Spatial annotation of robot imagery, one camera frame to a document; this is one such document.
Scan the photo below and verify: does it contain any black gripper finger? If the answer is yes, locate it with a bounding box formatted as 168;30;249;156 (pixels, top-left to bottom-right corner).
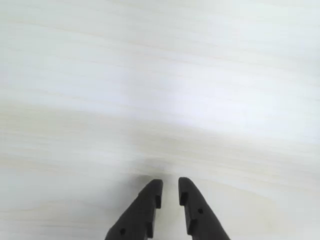
104;179;164;240
178;177;231;240

